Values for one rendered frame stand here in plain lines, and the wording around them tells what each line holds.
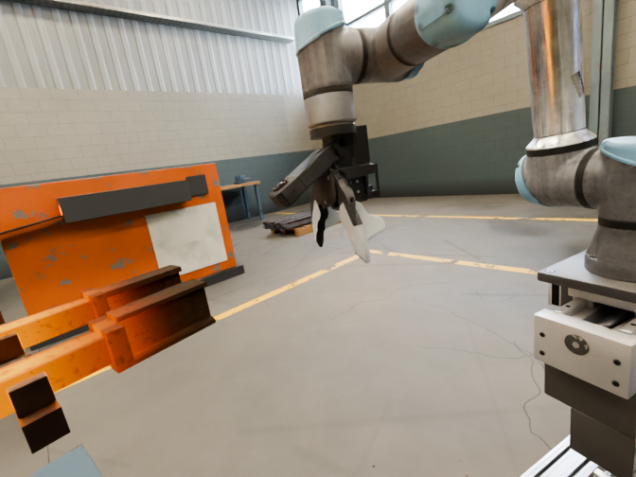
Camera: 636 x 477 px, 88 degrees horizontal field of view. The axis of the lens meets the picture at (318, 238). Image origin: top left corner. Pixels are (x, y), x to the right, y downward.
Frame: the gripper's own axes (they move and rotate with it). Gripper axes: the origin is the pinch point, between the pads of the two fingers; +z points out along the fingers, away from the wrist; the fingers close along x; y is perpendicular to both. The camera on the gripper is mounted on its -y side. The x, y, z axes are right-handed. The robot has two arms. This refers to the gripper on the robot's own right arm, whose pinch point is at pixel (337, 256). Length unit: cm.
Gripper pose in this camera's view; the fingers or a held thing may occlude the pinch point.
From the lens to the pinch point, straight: 53.7
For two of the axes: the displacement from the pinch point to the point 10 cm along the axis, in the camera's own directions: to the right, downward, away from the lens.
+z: 1.5, 9.6, 2.2
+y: 8.8, -2.3, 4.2
